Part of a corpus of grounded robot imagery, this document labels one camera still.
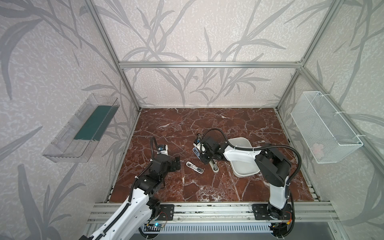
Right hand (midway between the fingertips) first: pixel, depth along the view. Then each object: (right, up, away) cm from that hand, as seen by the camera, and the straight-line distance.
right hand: (200, 151), depth 93 cm
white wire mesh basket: (+53, +13, -32) cm, 63 cm away
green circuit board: (-21, -31, -22) cm, 43 cm away
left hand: (-15, +1, -10) cm, 18 cm away
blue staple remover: (-3, 0, 0) cm, 3 cm away
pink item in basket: (+58, +5, -21) cm, 62 cm away
